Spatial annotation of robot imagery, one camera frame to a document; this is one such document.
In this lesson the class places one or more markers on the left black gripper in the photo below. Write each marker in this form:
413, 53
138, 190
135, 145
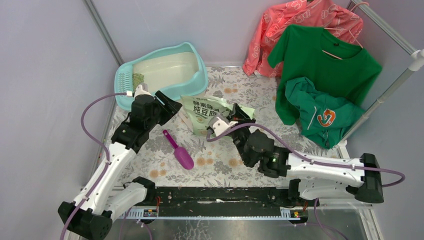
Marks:
170, 108

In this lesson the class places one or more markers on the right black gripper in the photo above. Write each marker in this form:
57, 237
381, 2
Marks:
237, 115

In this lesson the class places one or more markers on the green cat litter bag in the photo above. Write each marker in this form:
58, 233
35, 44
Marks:
203, 114

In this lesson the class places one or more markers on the purple litter scoop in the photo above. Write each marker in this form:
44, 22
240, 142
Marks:
180, 153

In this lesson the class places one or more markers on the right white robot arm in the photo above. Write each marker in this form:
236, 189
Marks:
310, 177

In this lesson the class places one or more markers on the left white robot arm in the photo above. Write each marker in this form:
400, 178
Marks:
93, 211

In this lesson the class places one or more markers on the teal cat litter box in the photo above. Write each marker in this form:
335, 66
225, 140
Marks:
175, 71

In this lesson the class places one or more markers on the green litter pile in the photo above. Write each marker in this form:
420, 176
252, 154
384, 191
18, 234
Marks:
138, 80

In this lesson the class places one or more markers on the floral patterned mat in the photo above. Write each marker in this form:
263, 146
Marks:
218, 164

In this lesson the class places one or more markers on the green jersey with orange logo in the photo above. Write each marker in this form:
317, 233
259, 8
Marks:
324, 119

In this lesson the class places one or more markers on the green t-shirt on hanger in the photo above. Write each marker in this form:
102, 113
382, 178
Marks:
335, 67

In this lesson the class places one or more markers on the pink patterned garment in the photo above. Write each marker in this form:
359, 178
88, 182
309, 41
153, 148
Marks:
341, 22

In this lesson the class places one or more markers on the metal clothes rack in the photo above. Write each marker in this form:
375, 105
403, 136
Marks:
393, 30

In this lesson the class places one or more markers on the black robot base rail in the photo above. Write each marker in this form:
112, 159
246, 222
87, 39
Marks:
227, 202

